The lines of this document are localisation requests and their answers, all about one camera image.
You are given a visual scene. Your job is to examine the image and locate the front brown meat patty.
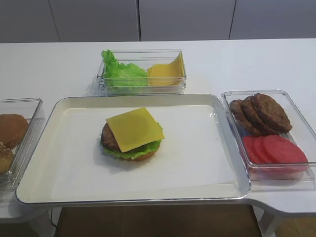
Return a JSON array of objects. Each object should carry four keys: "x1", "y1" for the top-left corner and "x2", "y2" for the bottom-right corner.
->
[{"x1": 251, "y1": 93, "x2": 292, "y2": 133}]

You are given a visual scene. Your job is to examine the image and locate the white rectangular serving tray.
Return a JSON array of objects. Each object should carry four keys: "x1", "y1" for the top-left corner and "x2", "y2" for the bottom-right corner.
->
[{"x1": 16, "y1": 94, "x2": 251, "y2": 206}]

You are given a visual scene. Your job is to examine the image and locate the middle brown meat patty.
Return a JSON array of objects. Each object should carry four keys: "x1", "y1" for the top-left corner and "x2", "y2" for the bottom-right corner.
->
[{"x1": 241, "y1": 96, "x2": 278, "y2": 136}]

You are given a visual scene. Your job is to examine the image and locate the clear patty and tomato container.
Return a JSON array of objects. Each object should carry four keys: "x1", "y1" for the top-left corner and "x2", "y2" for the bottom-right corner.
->
[{"x1": 222, "y1": 90, "x2": 316, "y2": 186}]

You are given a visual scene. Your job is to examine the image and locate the brown meat patty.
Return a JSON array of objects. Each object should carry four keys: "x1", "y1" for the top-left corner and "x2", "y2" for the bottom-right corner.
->
[
  {"x1": 229, "y1": 100, "x2": 262, "y2": 137},
  {"x1": 241, "y1": 96, "x2": 278, "y2": 136},
  {"x1": 251, "y1": 93, "x2": 292, "y2": 133}
]

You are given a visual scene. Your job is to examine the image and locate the brown patty on burger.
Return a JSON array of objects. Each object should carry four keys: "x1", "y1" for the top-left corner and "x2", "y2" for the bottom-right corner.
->
[{"x1": 101, "y1": 123, "x2": 120, "y2": 152}]

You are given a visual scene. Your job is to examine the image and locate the green lettuce leaf in container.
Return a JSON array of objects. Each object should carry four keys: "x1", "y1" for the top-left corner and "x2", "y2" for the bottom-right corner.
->
[{"x1": 101, "y1": 50, "x2": 148, "y2": 87}]

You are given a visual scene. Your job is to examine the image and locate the bottom bun on tray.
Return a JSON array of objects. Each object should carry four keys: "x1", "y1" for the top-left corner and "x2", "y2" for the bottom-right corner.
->
[{"x1": 124, "y1": 141, "x2": 161, "y2": 161}]

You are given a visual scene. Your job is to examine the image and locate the middle red tomato slice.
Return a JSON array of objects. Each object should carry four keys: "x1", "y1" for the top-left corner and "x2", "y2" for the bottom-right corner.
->
[{"x1": 253, "y1": 136, "x2": 273, "y2": 164}]

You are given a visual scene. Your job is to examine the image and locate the yellow cheese slice on burger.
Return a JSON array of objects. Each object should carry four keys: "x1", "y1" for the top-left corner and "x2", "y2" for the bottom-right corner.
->
[{"x1": 106, "y1": 108, "x2": 164, "y2": 152}]

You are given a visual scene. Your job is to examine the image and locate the yellow cheese slice stack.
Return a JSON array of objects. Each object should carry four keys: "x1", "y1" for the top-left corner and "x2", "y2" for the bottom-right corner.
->
[{"x1": 147, "y1": 53, "x2": 185, "y2": 86}]

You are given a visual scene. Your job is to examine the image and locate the clear lettuce and cheese container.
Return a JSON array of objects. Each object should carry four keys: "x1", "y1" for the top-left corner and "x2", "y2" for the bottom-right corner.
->
[{"x1": 96, "y1": 49, "x2": 187, "y2": 96}]

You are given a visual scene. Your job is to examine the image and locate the sesame top bun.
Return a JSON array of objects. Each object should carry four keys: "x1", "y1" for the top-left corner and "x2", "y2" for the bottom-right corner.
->
[{"x1": 0, "y1": 142, "x2": 14, "y2": 174}]

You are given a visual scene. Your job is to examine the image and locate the orange bottom bun in container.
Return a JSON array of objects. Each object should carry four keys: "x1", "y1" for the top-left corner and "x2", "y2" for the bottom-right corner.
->
[{"x1": 0, "y1": 114, "x2": 29, "y2": 149}]

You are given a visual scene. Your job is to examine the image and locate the green lettuce on burger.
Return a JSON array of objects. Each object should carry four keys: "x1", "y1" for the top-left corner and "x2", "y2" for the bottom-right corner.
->
[{"x1": 101, "y1": 121, "x2": 163, "y2": 161}]

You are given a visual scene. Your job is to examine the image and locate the rear brown meat patty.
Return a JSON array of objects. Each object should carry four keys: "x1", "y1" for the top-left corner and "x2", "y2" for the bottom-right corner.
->
[{"x1": 229, "y1": 100, "x2": 262, "y2": 137}]

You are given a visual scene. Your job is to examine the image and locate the rear red tomato slice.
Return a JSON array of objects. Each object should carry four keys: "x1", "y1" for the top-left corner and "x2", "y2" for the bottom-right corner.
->
[{"x1": 242, "y1": 136, "x2": 261, "y2": 164}]

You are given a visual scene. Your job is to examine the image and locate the clear bun container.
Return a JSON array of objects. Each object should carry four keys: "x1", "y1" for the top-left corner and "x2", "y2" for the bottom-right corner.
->
[{"x1": 0, "y1": 98, "x2": 45, "y2": 193}]

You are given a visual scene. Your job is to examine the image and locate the white paper tray liner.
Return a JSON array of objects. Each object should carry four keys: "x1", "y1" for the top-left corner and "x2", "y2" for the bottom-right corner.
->
[{"x1": 51, "y1": 105, "x2": 240, "y2": 201}]

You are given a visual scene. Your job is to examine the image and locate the front red tomato slice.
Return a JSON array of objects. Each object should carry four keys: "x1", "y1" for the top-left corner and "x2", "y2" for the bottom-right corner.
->
[{"x1": 262, "y1": 135, "x2": 308, "y2": 163}]

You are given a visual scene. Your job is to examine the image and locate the red tomato slice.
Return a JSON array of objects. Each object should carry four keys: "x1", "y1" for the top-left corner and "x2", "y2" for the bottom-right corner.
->
[
  {"x1": 262, "y1": 135, "x2": 308, "y2": 163},
  {"x1": 242, "y1": 136, "x2": 261, "y2": 164},
  {"x1": 253, "y1": 136, "x2": 273, "y2": 164}
]

